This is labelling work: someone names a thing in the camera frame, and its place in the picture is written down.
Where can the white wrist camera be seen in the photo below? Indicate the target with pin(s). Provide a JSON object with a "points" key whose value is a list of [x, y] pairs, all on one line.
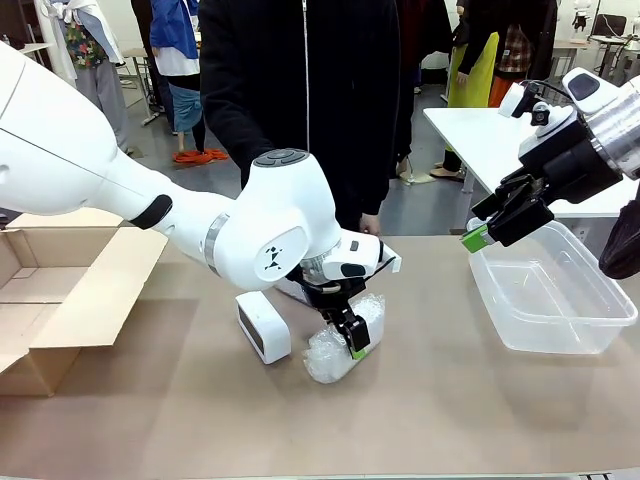
{"points": [[512, 97], [392, 260]]}

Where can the clear plastic container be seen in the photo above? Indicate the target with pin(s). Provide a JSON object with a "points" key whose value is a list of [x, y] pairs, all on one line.
{"points": [[550, 300]]}

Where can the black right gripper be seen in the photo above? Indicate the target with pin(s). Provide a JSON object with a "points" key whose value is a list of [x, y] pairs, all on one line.
{"points": [[570, 160]]}

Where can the unwrapped white clock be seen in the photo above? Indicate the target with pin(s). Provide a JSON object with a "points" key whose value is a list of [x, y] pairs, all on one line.
{"points": [[265, 327]]}

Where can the open cardboard box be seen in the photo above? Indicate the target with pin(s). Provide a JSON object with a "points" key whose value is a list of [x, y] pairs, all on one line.
{"points": [[100, 300]]}

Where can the person torso black jacket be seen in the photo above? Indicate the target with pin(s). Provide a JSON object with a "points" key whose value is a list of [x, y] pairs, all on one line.
{"points": [[300, 75]]}

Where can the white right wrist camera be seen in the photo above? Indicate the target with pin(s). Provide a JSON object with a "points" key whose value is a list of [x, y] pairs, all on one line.
{"points": [[512, 97]]}

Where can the bubble-wrapped white clock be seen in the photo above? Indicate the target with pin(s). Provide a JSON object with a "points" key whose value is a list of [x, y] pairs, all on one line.
{"points": [[325, 362]]}

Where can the black fabric bundle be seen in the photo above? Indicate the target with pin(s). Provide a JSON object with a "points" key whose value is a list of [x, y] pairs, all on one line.
{"points": [[622, 240]]}

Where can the orange floor item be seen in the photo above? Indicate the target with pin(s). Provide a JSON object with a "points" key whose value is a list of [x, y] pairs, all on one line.
{"points": [[200, 156]]}

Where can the person right forearm black sleeve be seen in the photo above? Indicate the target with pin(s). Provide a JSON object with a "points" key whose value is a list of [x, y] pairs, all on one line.
{"points": [[235, 130]]}

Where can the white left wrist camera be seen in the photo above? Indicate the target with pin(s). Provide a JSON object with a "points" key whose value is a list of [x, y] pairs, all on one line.
{"points": [[392, 260]]}

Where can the bystander in floral shirt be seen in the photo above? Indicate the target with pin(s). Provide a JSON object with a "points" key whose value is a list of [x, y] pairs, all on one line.
{"points": [[95, 65]]}

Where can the person left forearm black sleeve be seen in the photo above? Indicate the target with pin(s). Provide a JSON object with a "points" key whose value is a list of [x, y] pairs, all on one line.
{"points": [[380, 170]]}

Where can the bystander in blue jacket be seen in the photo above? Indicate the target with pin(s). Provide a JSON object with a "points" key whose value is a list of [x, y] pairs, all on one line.
{"points": [[175, 50]]}

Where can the bystander in plaid shirt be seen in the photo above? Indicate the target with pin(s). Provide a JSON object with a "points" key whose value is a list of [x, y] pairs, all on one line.
{"points": [[520, 55]]}

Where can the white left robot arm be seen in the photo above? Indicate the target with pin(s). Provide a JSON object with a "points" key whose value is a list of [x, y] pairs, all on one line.
{"points": [[150, 175]]}

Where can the person left hand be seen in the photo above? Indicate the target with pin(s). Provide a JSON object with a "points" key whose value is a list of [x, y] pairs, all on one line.
{"points": [[370, 224]]}

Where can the bystander in yellow apron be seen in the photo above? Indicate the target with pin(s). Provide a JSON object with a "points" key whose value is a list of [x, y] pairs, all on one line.
{"points": [[472, 60]]}

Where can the white table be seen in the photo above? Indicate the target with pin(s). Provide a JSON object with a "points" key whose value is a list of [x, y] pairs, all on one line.
{"points": [[465, 135]]}

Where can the grey background desk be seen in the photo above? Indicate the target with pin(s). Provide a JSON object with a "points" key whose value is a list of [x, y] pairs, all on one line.
{"points": [[137, 55]]}

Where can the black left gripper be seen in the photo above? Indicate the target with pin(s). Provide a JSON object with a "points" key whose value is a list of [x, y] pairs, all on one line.
{"points": [[332, 297]]}

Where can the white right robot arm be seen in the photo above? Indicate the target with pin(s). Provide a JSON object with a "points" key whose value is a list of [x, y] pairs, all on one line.
{"points": [[617, 125]]}

